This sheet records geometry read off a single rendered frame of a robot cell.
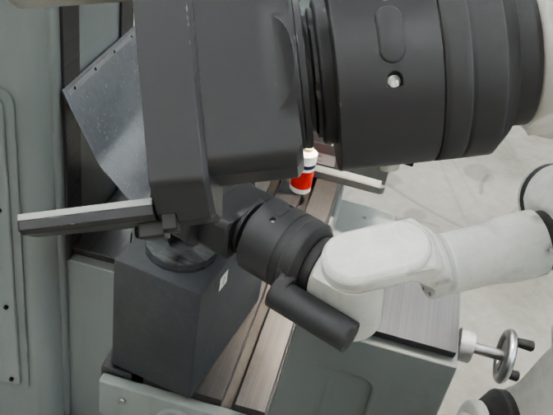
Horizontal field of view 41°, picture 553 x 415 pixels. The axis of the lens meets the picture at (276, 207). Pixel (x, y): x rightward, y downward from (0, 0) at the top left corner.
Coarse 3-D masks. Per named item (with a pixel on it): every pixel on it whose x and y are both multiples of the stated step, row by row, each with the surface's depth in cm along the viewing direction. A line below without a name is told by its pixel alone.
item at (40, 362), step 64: (0, 0) 114; (0, 64) 120; (64, 64) 123; (0, 128) 126; (64, 128) 130; (0, 192) 133; (64, 192) 138; (0, 256) 142; (64, 256) 146; (0, 320) 152; (64, 320) 156; (0, 384) 165; (64, 384) 167
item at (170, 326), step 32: (128, 256) 89; (160, 256) 88; (192, 256) 88; (128, 288) 90; (160, 288) 87; (192, 288) 86; (224, 288) 93; (256, 288) 109; (128, 320) 93; (160, 320) 90; (192, 320) 88; (224, 320) 98; (128, 352) 96; (160, 352) 93; (192, 352) 91; (160, 384) 97; (192, 384) 95
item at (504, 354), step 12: (468, 336) 152; (504, 336) 155; (516, 336) 151; (468, 348) 151; (480, 348) 153; (492, 348) 153; (504, 348) 153; (516, 348) 149; (528, 348) 150; (468, 360) 152; (504, 360) 149; (492, 372) 157; (504, 372) 149; (516, 372) 155
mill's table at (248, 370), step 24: (288, 192) 138; (312, 192) 139; (336, 192) 142; (264, 288) 115; (264, 312) 114; (240, 336) 106; (264, 336) 107; (288, 336) 108; (216, 360) 102; (240, 360) 106; (264, 360) 103; (120, 384) 98; (144, 384) 100; (216, 384) 99; (240, 384) 102; (264, 384) 100; (120, 408) 100; (144, 408) 99; (168, 408) 98; (192, 408) 97; (216, 408) 97; (240, 408) 97; (264, 408) 97
